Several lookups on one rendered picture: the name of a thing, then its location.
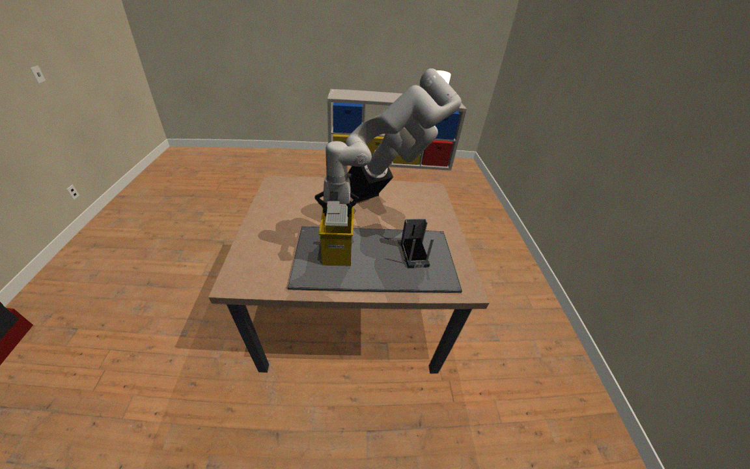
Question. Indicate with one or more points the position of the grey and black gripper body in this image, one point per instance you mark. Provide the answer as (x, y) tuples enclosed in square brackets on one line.
[(343, 190)]

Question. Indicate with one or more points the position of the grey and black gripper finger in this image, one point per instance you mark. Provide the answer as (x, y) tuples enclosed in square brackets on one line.
[(351, 204), (324, 205)]

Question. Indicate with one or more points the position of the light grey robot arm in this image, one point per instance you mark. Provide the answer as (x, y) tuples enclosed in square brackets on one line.
[(423, 106)]

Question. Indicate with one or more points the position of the yellow plastics bin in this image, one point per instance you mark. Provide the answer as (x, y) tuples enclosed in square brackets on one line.
[(336, 242)]

